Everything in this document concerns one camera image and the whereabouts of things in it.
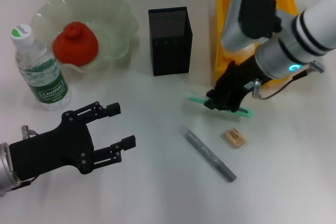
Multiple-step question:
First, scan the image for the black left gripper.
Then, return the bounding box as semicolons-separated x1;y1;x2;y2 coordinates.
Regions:
9;101;137;182

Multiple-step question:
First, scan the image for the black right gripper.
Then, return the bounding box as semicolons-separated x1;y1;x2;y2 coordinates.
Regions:
206;58;269;114

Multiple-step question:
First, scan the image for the clear green-label water bottle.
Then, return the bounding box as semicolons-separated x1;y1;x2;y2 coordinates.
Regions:
9;23;72;111

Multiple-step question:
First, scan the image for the tan eraser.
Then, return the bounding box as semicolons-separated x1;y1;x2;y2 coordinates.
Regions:
220;127;247;150

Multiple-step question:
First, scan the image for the grey marker pen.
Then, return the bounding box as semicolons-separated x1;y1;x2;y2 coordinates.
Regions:
177;125;237;183

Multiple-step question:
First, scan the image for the black mesh pen holder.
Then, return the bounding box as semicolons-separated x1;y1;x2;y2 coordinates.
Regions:
148;6;194;77

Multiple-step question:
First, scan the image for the pale green glass fruit plate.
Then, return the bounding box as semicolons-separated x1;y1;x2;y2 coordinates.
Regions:
30;0;139;74

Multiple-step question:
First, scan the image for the yellow plastic bin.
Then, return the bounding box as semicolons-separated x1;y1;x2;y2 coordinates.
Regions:
214;0;300;89

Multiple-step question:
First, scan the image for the right wrist cable with plug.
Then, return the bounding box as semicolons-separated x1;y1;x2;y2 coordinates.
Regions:
251;60;325;100

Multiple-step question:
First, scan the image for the wrist cable with plug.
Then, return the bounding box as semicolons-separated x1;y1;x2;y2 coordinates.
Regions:
251;60;325;100
12;125;38;190

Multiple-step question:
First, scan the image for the left wrist cable with plug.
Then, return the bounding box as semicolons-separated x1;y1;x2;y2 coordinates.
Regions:
12;125;38;190

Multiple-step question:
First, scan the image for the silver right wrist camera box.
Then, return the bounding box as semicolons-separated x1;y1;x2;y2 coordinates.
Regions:
221;0;280;51

